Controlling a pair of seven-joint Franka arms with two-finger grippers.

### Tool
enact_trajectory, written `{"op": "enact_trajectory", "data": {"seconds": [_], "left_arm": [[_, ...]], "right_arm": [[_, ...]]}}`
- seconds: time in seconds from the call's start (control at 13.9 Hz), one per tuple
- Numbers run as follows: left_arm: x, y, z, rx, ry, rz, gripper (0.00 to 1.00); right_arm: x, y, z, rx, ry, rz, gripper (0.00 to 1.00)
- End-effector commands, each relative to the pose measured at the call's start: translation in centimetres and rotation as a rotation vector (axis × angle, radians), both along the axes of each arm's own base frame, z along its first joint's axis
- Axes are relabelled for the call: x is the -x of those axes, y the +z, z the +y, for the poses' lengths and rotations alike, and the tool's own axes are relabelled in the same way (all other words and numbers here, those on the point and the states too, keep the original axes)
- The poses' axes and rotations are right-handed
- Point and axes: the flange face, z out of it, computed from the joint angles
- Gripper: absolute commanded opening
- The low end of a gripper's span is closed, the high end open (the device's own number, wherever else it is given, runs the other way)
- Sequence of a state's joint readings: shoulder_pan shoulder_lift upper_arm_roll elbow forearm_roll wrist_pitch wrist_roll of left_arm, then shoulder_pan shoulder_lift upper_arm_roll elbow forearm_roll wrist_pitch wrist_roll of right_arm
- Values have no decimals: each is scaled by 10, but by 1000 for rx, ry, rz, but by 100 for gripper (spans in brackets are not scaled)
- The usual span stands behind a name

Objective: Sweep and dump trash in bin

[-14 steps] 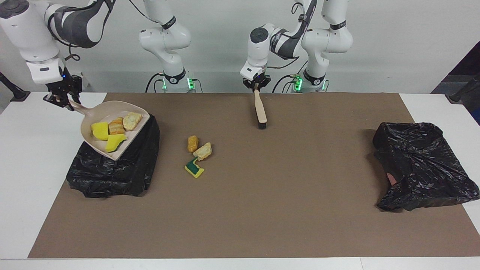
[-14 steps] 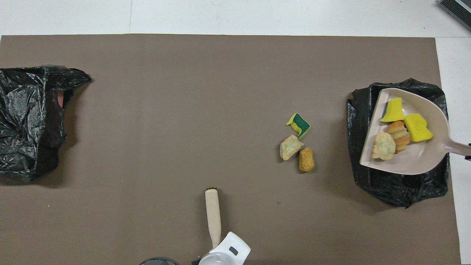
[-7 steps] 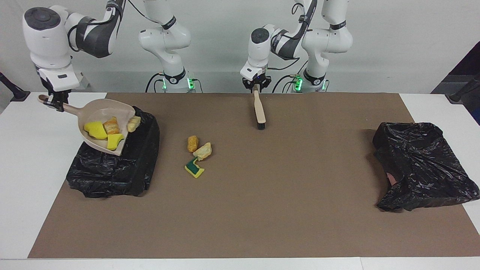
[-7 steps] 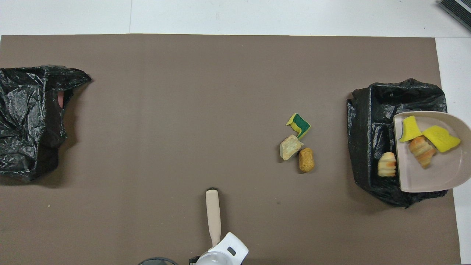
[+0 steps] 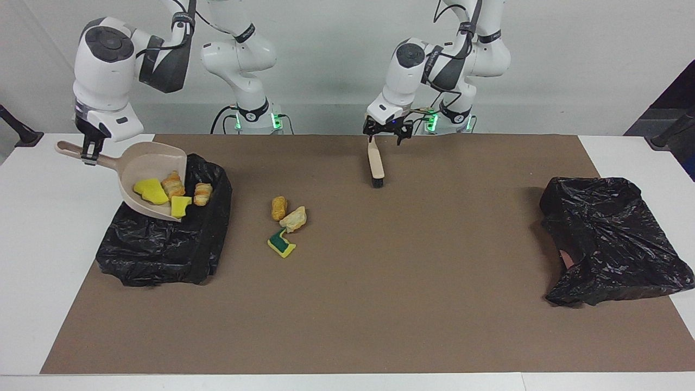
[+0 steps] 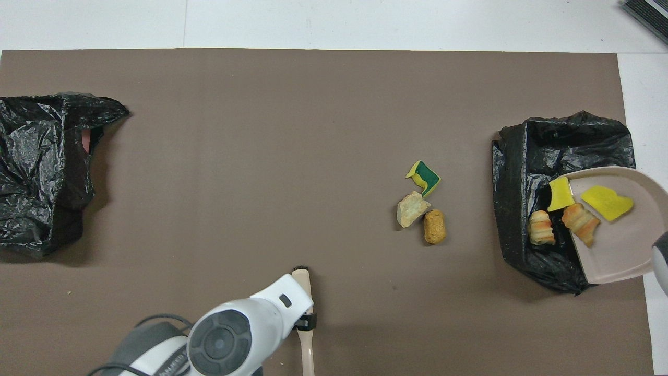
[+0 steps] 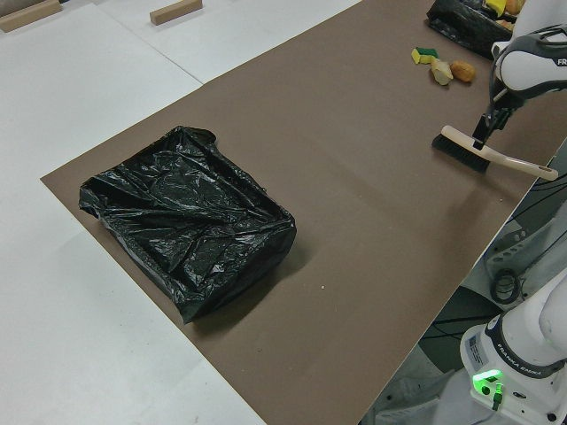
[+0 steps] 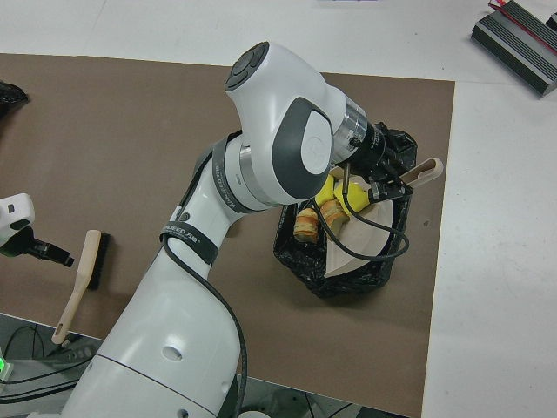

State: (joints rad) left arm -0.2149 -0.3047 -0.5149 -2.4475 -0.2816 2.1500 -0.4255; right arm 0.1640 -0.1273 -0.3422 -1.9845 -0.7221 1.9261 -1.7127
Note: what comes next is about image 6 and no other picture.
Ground beige hand brush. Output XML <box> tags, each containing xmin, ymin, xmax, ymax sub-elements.
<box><xmin>291</xmin><ymin>267</ymin><xmax>317</xmax><ymax>376</ymax></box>

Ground cream toast piece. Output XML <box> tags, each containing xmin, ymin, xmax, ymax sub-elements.
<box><xmin>397</xmin><ymin>191</ymin><xmax>432</xmax><ymax>228</ymax></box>

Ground brown bread roll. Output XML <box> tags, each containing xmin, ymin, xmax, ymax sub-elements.
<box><xmin>424</xmin><ymin>209</ymin><xmax>447</xmax><ymax>245</ymax></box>

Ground yellow and green sponge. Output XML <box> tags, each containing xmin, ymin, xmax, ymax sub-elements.
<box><xmin>405</xmin><ymin>160</ymin><xmax>442</xmax><ymax>198</ymax></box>

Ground toy croissant pastry piece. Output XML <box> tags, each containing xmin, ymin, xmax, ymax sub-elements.
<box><xmin>561</xmin><ymin>203</ymin><xmax>601</xmax><ymax>248</ymax></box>
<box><xmin>528</xmin><ymin>210</ymin><xmax>556</xmax><ymax>246</ymax></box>

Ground yellow sponge piece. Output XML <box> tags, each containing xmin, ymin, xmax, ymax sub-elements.
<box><xmin>547</xmin><ymin>177</ymin><xmax>576</xmax><ymax>212</ymax></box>
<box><xmin>581</xmin><ymin>185</ymin><xmax>635</xmax><ymax>222</ymax></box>

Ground beige plastic dustpan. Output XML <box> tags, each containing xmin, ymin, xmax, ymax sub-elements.
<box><xmin>565</xmin><ymin>166</ymin><xmax>668</xmax><ymax>285</ymax></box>

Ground black trash bag bin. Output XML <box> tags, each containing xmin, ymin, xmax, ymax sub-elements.
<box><xmin>0</xmin><ymin>92</ymin><xmax>130</xmax><ymax>259</ymax></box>
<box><xmin>491</xmin><ymin>110</ymin><xmax>639</xmax><ymax>297</ymax></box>

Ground brown paper table mat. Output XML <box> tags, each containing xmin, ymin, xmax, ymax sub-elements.
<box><xmin>0</xmin><ymin>48</ymin><xmax>654</xmax><ymax>376</ymax></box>

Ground dark ribbed box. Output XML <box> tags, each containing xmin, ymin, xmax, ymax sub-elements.
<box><xmin>621</xmin><ymin>0</ymin><xmax>668</xmax><ymax>45</ymax></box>

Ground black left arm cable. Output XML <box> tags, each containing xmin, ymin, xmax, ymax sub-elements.
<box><xmin>102</xmin><ymin>313</ymin><xmax>195</xmax><ymax>376</ymax></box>

